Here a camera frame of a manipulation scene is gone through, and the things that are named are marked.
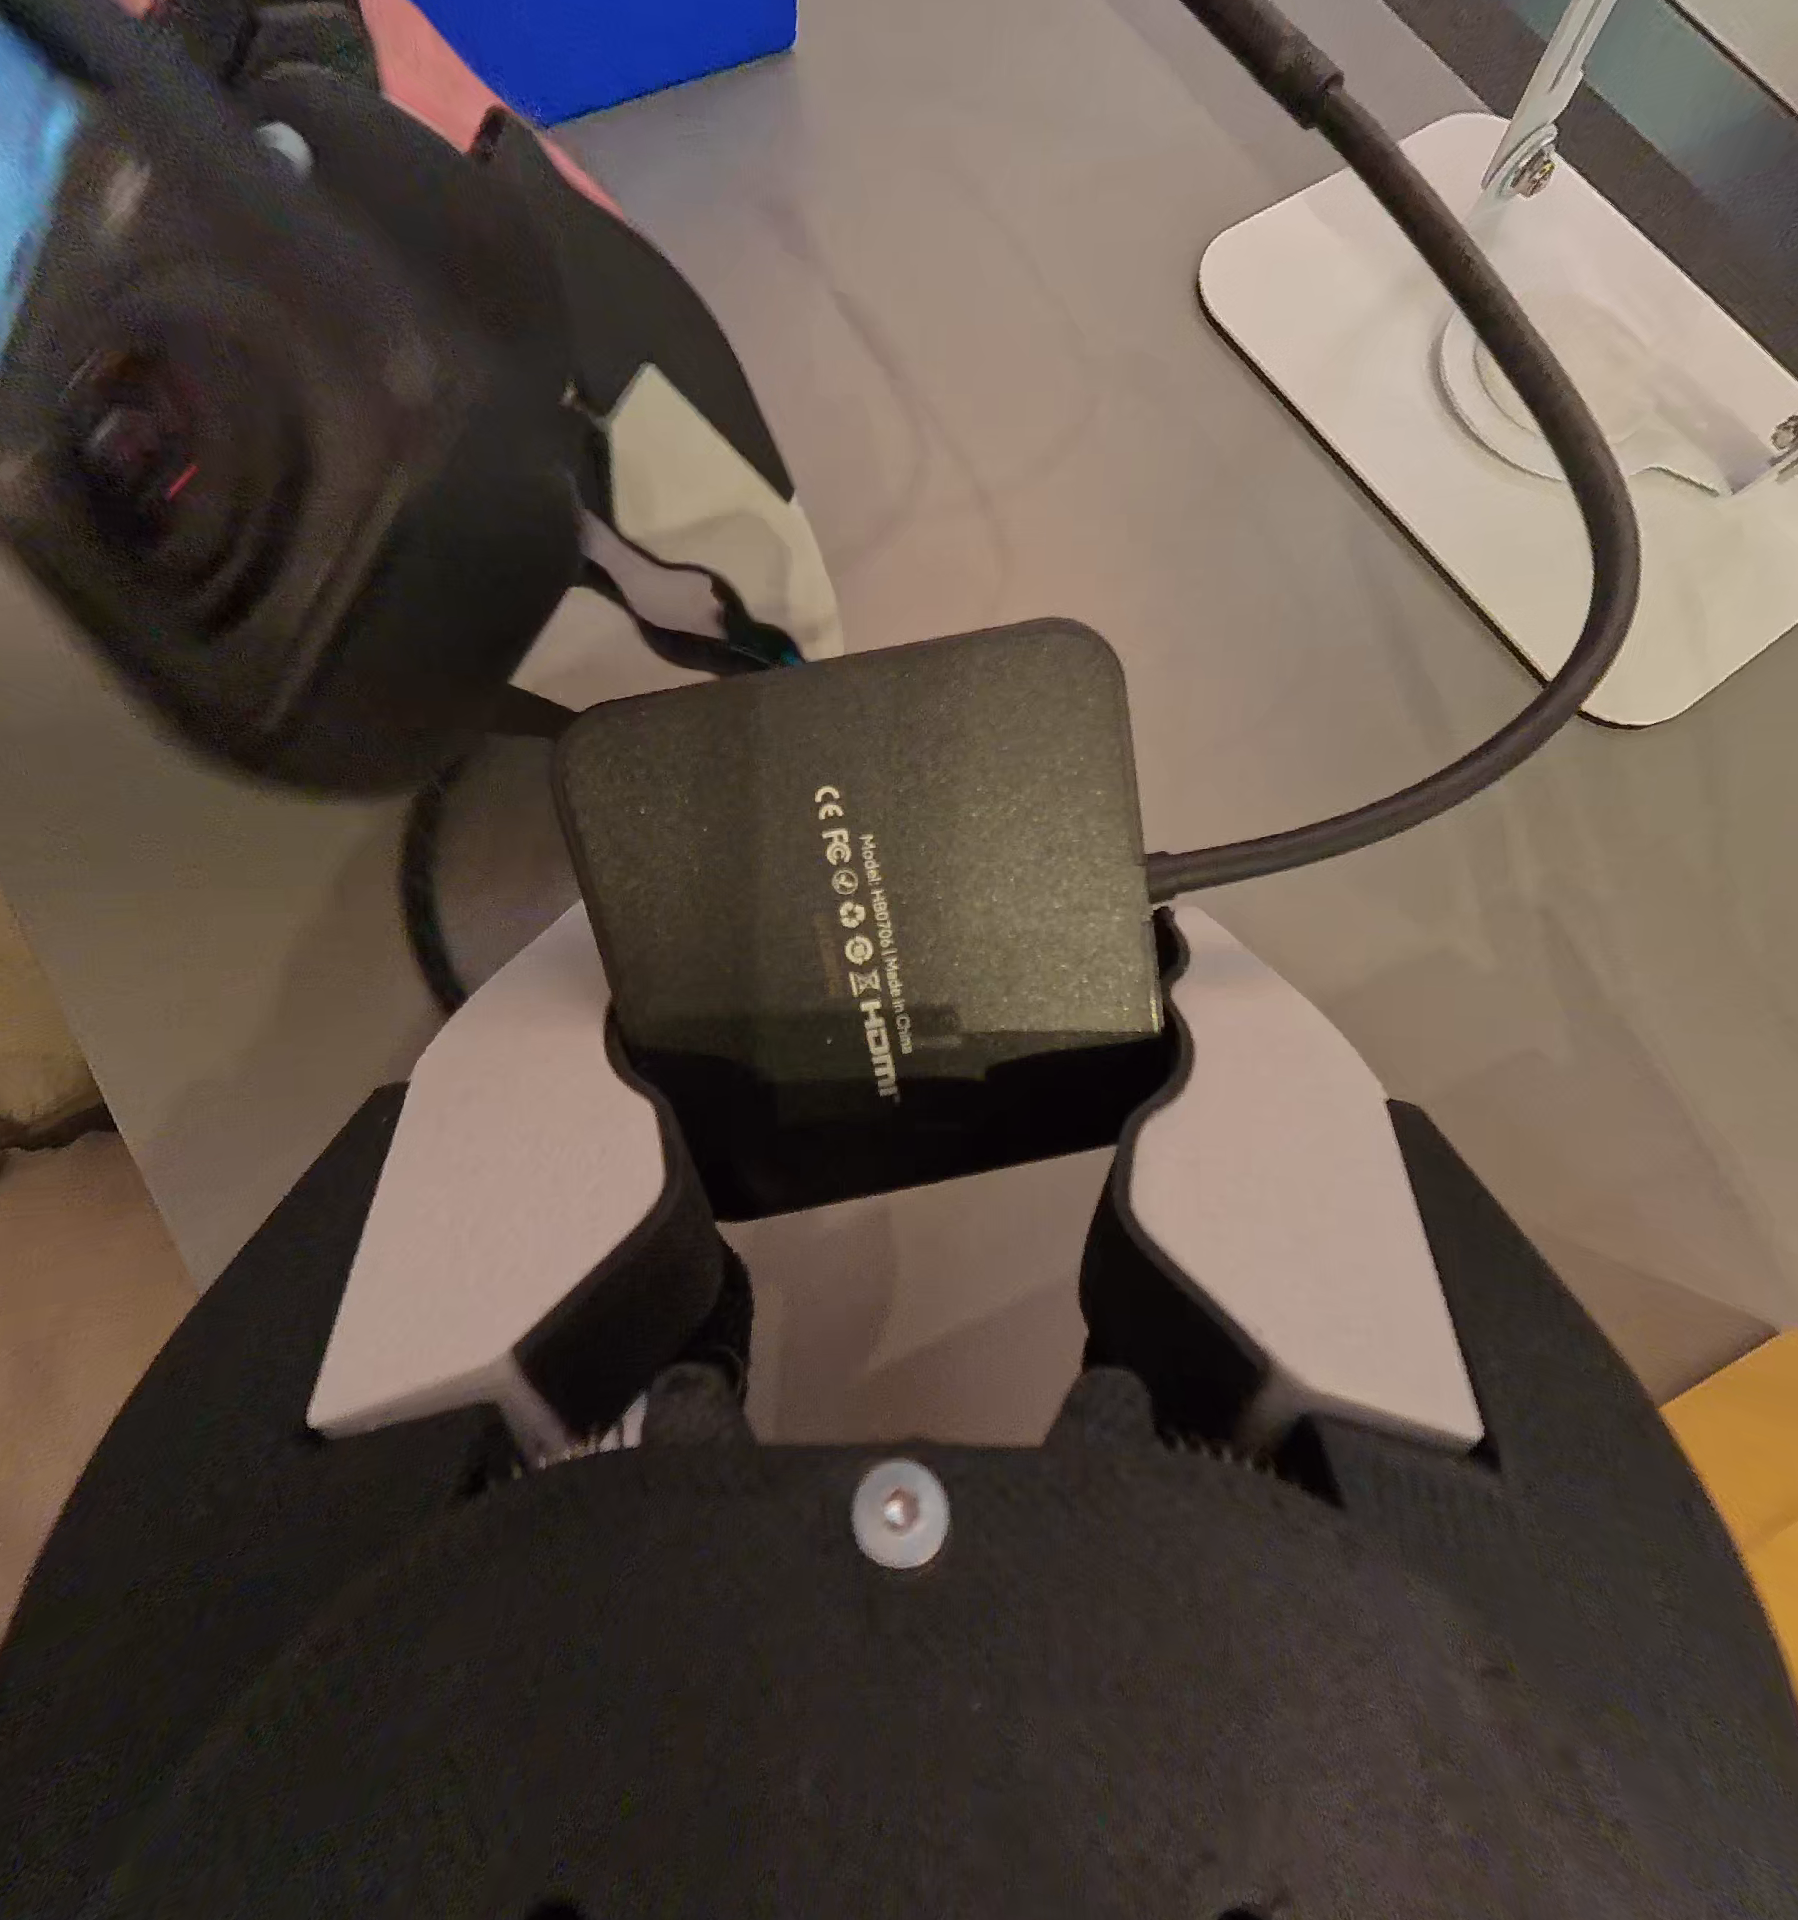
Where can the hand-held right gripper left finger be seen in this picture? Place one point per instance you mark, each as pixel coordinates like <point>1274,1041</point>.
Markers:
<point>493,1199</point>

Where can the blue plastic bin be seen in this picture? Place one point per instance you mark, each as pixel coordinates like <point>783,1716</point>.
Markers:
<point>613,44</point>

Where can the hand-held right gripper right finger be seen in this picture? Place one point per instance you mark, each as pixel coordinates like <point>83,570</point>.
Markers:
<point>1290,1199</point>

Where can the person's left hand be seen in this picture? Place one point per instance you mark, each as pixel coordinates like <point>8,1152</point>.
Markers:
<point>418,60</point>

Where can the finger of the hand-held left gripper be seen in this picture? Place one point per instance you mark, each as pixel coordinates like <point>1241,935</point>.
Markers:
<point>644,578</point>
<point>735,525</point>

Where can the yellow seat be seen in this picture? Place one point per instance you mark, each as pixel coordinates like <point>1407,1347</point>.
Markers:
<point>1784,1469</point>

